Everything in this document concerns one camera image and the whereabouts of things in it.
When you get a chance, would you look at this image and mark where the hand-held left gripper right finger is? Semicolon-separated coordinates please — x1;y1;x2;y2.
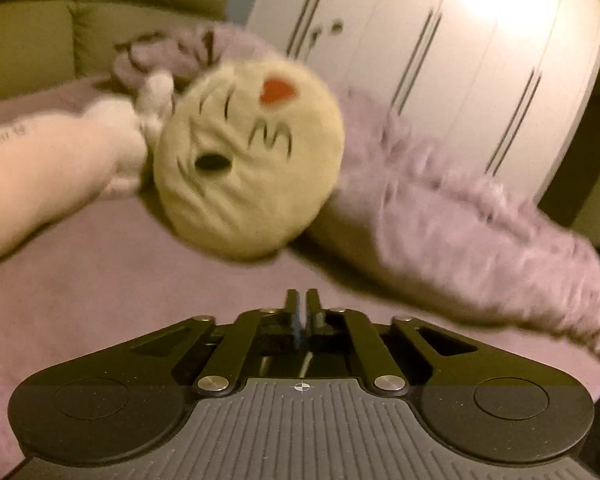
304;289;478;397

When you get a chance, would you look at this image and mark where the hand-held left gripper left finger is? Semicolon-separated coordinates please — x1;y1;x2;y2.
125;289;302;395

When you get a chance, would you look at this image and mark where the purple fleece blanket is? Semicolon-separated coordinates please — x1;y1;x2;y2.
112;22;600;361

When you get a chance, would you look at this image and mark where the purple bed sheet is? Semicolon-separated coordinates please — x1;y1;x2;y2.
0;74;600;467

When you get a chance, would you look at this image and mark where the round cream cat face pillow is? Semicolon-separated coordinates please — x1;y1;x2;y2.
150;55;347;262

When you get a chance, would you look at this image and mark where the white wardrobe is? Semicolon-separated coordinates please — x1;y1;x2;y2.
244;0;600;211

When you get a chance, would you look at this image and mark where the green sofa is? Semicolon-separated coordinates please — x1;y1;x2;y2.
0;0;237;105

